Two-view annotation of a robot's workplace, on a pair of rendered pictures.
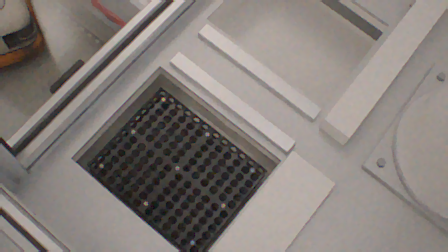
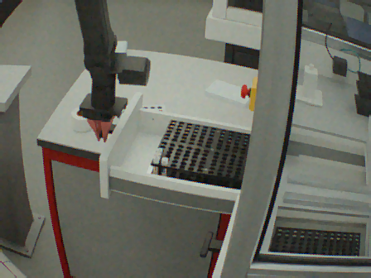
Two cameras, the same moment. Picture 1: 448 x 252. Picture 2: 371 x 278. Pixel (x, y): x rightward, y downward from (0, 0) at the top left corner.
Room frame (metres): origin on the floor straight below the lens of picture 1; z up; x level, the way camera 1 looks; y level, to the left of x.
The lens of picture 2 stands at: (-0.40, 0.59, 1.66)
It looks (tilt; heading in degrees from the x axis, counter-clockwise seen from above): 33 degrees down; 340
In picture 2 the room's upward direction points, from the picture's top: 6 degrees clockwise
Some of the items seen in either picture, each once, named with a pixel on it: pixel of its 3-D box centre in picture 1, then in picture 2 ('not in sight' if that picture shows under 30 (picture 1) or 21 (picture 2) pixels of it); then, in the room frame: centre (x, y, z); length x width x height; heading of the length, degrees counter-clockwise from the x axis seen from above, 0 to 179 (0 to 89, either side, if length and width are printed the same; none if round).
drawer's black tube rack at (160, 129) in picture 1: (177, 173); not in sight; (0.23, 0.06, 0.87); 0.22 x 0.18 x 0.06; 61
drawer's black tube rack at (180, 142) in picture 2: not in sight; (210, 161); (0.64, 0.16, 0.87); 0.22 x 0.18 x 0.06; 61
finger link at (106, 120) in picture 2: not in sight; (99, 122); (0.73, 0.39, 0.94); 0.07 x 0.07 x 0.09; 61
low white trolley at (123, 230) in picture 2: not in sight; (151, 201); (1.10, 0.15, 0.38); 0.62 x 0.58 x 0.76; 151
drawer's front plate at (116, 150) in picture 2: not in sight; (121, 142); (0.74, 0.34, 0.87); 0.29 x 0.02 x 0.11; 151
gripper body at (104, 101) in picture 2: not in sight; (103, 94); (0.73, 0.39, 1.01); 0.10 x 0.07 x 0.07; 61
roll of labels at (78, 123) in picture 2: not in sight; (82, 119); (1.00, 0.40, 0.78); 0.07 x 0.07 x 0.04
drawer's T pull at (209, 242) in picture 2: not in sight; (213, 245); (0.34, 0.26, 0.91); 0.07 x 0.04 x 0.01; 151
